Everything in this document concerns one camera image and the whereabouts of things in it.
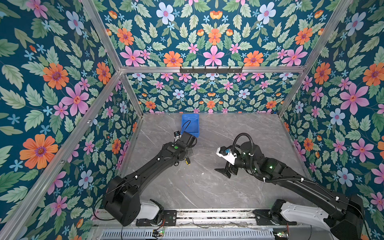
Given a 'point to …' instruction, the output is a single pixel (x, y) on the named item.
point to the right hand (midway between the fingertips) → (219, 157)
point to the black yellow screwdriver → (187, 161)
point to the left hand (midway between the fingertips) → (189, 148)
